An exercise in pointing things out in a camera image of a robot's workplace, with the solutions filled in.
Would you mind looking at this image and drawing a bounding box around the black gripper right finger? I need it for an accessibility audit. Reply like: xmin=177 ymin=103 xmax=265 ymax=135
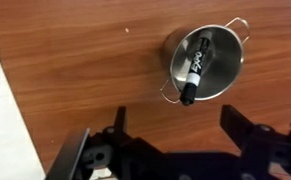
xmin=219 ymin=104 xmax=275 ymax=158

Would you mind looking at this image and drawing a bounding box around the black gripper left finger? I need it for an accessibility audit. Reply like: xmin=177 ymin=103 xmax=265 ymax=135
xmin=102 ymin=105 xmax=133 ymax=145

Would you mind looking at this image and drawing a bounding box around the black Expo marker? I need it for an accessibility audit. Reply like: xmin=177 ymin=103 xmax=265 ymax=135
xmin=179 ymin=29 xmax=215 ymax=107

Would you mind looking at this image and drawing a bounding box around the silver metal pot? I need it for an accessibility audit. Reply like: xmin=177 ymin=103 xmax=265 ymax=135
xmin=159 ymin=17 xmax=252 ymax=105

